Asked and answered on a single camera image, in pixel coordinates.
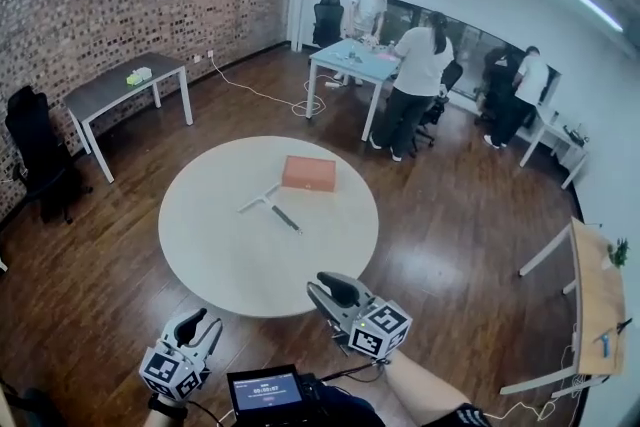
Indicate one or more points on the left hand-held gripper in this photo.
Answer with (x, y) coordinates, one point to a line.
(165, 370)

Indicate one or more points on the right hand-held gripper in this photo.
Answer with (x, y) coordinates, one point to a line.
(380, 330)

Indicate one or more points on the person's right forearm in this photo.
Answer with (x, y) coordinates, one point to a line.
(425, 390)

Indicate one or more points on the round white table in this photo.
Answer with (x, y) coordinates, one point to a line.
(225, 255)

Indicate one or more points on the black wristband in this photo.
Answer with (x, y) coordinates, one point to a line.
(167, 407)

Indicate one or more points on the black screen device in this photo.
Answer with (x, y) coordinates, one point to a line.
(267, 390)

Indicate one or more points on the person's black shirt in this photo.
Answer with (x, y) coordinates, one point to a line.
(350, 410)

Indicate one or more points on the orange flat box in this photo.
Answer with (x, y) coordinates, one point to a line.
(307, 172)

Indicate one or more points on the white power strip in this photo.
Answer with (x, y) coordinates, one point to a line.
(333, 85)

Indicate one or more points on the light blue table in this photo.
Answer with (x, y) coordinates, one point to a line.
(350, 60)

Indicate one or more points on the black high-back office chair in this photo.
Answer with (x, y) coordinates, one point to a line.
(40, 150)

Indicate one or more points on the pink sheet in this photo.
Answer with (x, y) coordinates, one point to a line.
(386, 57)

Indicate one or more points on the black swivel chair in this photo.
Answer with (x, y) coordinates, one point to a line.
(450, 80)

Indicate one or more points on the dark-top table with white legs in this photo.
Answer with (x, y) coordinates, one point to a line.
(125, 82)

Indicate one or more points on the green tissue box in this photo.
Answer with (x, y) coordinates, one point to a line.
(138, 76)

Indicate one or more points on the wooden desk with white legs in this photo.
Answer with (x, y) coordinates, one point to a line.
(600, 305)

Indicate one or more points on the small white desk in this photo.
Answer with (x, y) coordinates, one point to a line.
(550, 130)

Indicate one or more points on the black mesh office chair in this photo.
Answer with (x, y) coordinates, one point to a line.
(327, 20)

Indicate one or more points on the blue hand tool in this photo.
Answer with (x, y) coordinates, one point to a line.
(605, 345)

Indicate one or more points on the small green plant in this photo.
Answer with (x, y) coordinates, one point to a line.
(619, 252)

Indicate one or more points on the black desktop device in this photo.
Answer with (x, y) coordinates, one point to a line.
(575, 134)

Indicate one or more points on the dark window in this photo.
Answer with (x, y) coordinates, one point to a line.
(470, 35)

